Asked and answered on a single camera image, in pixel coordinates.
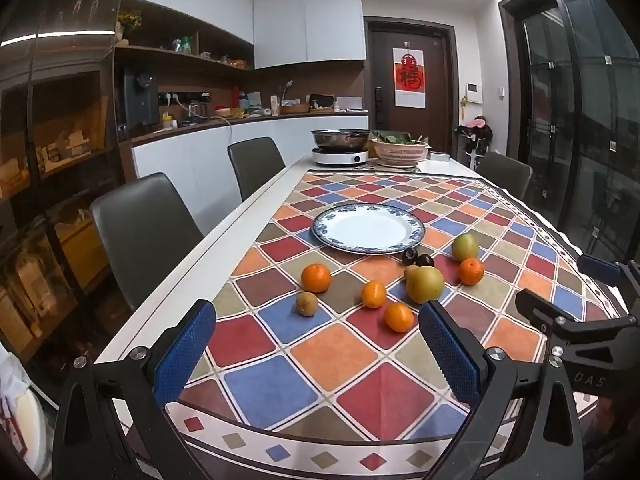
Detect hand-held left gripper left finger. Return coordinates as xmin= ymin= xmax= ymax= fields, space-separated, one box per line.
xmin=51 ymin=299 xmax=217 ymax=480

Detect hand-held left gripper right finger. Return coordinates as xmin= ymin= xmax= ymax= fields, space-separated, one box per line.
xmin=419 ymin=301 xmax=583 ymax=480

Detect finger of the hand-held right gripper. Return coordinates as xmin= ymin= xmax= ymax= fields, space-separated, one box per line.
xmin=579 ymin=254 xmax=640 ymax=319
xmin=515 ymin=287 xmax=627 ymax=346

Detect small orange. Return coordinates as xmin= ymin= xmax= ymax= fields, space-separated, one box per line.
xmin=458 ymin=257 xmax=485 ymax=287
xmin=361 ymin=280 xmax=388 ymax=309
xmin=384 ymin=302 xmax=415 ymax=333

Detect green apple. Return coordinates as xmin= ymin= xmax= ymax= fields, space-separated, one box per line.
xmin=452 ymin=233 xmax=480 ymax=262

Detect blue rimmed white plate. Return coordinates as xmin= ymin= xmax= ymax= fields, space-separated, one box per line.
xmin=311 ymin=203 xmax=426 ymax=255

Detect large orange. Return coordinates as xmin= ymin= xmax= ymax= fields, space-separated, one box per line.
xmin=300 ymin=263 xmax=333 ymax=294

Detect colourful checked tablecloth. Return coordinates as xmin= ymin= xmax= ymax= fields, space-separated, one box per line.
xmin=112 ymin=169 xmax=632 ymax=480

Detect grey dining chair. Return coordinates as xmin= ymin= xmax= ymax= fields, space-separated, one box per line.
xmin=477 ymin=151 xmax=533 ymax=201
xmin=90 ymin=172 xmax=205 ymax=311
xmin=227 ymin=136 xmax=287 ymax=203

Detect glass sliding door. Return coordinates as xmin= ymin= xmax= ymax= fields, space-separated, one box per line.
xmin=500 ymin=0 xmax=640 ymax=261

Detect white round container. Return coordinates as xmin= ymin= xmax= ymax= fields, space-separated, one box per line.
xmin=0 ymin=350 xmax=53 ymax=480

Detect white lower cabinet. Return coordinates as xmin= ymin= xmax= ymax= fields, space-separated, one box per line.
xmin=131 ymin=115 xmax=370 ymax=231

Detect white cabinet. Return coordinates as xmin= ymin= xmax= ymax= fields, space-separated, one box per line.
xmin=252 ymin=0 xmax=368 ymax=70
xmin=131 ymin=115 xmax=370 ymax=231

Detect pink woven basket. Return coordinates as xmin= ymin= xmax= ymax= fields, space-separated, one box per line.
xmin=372 ymin=138 xmax=431 ymax=168

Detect green leafy vegetables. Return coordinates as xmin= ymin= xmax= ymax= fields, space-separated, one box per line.
xmin=372 ymin=130 xmax=428 ymax=146

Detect white induction cooker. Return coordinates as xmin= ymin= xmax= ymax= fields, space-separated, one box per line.
xmin=311 ymin=147 xmax=371 ymax=167

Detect glass display cabinet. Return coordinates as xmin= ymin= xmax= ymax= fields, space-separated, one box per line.
xmin=0 ymin=0 xmax=128 ymax=391

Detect steel pot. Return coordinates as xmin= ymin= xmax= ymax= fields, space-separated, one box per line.
xmin=310 ymin=128 xmax=372 ymax=150

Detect dark brown door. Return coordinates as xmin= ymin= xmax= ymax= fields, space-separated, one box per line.
xmin=364 ymin=17 xmax=458 ymax=133

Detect dark water dispenser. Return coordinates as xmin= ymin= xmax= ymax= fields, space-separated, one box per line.
xmin=123 ymin=66 xmax=160 ymax=128

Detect yellow flower bouquet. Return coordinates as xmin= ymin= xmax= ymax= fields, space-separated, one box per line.
xmin=117 ymin=10 xmax=142 ymax=41

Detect white upper cabinet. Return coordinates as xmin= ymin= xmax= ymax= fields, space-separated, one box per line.
xmin=252 ymin=0 xmax=368 ymax=70

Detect red and white wall calendar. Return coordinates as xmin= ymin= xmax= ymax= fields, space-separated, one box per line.
xmin=392 ymin=47 xmax=426 ymax=108

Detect wooden wall shelf unit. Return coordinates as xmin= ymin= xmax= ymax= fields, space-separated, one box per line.
xmin=114 ymin=0 xmax=368 ymax=137

